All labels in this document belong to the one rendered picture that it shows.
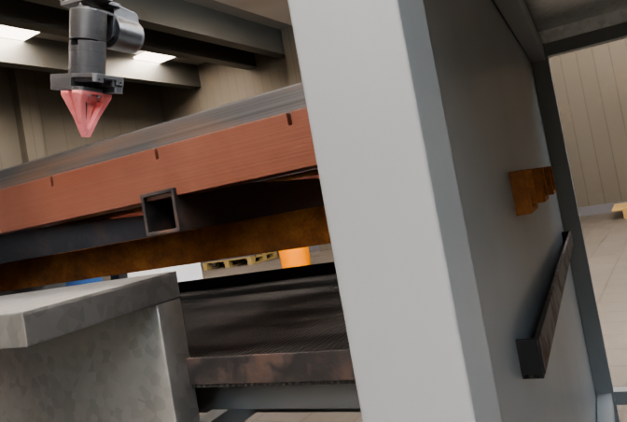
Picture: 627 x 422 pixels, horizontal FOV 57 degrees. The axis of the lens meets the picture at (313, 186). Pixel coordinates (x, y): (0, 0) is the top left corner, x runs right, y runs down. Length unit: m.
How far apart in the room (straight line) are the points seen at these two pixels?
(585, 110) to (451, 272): 8.45
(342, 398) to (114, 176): 0.38
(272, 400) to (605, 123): 8.06
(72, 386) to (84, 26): 0.54
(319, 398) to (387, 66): 0.54
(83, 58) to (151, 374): 0.53
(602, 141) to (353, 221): 8.42
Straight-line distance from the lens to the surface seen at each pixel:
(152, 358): 0.68
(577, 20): 1.51
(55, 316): 0.57
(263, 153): 0.61
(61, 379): 0.80
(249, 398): 0.75
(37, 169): 0.91
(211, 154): 0.65
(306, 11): 0.22
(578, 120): 8.64
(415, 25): 0.22
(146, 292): 0.65
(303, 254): 7.77
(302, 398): 0.71
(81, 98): 0.98
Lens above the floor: 0.72
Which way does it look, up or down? 2 degrees up
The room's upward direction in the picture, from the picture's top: 10 degrees counter-clockwise
